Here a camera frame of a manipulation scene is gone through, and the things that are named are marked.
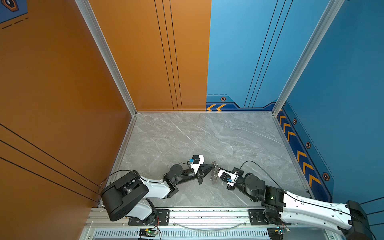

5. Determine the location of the aluminium front rail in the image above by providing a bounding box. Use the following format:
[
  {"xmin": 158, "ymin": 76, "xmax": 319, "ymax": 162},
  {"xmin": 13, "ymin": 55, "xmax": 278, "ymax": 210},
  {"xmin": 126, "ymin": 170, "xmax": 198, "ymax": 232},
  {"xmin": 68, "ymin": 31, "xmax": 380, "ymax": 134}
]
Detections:
[{"xmin": 85, "ymin": 206, "xmax": 335, "ymax": 229}]

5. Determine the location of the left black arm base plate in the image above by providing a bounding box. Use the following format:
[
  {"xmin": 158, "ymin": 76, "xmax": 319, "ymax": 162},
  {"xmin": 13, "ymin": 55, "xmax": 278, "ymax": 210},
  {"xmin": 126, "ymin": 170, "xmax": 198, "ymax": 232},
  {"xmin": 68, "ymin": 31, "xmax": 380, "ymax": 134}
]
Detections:
[{"xmin": 128, "ymin": 209, "xmax": 170, "ymax": 226}]

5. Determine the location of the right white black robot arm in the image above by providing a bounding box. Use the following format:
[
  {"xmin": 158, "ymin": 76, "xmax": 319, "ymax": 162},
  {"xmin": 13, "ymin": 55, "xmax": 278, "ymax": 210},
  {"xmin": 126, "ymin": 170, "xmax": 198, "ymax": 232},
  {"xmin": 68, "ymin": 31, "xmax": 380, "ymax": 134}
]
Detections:
[{"xmin": 218, "ymin": 168, "xmax": 376, "ymax": 240}]

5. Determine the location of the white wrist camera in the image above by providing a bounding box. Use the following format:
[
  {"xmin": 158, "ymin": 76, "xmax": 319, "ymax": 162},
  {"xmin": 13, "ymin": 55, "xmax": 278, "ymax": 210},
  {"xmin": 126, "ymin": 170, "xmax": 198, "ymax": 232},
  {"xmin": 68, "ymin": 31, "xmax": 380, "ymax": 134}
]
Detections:
[
  {"xmin": 218, "ymin": 168, "xmax": 239, "ymax": 186},
  {"xmin": 189, "ymin": 155, "xmax": 205, "ymax": 175}
]

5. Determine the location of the green circuit board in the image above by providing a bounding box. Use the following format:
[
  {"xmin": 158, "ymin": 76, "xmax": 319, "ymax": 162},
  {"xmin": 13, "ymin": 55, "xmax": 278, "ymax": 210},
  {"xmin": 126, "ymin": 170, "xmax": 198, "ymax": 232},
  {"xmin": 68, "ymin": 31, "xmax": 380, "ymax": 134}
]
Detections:
[
  {"xmin": 267, "ymin": 228, "xmax": 291, "ymax": 240},
  {"xmin": 138, "ymin": 228, "xmax": 160, "ymax": 240}
]

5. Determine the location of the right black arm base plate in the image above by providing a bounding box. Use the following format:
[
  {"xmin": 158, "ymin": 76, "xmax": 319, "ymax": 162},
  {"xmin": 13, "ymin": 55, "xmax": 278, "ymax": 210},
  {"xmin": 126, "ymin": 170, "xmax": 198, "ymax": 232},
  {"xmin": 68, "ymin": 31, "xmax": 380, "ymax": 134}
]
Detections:
[{"xmin": 248, "ymin": 209, "xmax": 291, "ymax": 226}]

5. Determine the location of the right green circuit board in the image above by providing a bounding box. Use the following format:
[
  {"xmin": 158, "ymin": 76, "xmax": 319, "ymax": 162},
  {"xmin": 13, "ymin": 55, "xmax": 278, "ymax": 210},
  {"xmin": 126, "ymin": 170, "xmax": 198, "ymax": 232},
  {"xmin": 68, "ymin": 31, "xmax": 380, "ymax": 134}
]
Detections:
[{"xmin": 267, "ymin": 228, "xmax": 291, "ymax": 240}]

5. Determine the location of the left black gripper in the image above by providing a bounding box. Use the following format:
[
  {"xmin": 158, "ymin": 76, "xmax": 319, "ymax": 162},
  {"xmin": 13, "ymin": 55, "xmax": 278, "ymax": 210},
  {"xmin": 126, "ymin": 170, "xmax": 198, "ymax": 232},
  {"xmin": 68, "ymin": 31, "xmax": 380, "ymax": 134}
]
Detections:
[{"xmin": 174, "ymin": 164, "xmax": 214, "ymax": 188}]

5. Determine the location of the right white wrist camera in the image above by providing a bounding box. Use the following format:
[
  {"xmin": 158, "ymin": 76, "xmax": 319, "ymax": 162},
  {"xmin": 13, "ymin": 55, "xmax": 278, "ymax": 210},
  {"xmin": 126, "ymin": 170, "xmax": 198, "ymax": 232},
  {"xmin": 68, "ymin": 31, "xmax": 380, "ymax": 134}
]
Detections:
[{"xmin": 218, "ymin": 168, "xmax": 239, "ymax": 186}]

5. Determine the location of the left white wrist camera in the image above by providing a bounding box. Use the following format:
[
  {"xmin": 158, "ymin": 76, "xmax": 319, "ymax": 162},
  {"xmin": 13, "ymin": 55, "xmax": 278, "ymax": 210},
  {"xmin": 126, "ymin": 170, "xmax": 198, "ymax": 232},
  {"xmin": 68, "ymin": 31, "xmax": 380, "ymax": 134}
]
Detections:
[{"xmin": 189, "ymin": 155, "xmax": 205, "ymax": 175}]

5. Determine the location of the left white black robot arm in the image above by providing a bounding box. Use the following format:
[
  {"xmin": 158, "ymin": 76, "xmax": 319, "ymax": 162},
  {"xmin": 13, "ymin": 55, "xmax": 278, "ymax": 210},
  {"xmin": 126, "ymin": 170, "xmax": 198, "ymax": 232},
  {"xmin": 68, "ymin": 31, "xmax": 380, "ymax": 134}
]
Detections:
[{"xmin": 100, "ymin": 164, "xmax": 217, "ymax": 225}]

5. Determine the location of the white slotted cable duct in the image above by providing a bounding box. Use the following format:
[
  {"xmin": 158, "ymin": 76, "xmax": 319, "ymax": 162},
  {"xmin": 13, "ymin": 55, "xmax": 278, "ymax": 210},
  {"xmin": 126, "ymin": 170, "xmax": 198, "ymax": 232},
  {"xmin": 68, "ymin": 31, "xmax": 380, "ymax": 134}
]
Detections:
[{"xmin": 91, "ymin": 228, "xmax": 270, "ymax": 240}]

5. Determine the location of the left green circuit board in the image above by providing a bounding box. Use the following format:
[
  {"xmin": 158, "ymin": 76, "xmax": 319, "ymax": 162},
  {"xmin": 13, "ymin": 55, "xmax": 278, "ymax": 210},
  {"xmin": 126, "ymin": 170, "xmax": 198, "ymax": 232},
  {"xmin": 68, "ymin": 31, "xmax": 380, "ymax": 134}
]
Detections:
[{"xmin": 138, "ymin": 228, "xmax": 160, "ymax": 240}]

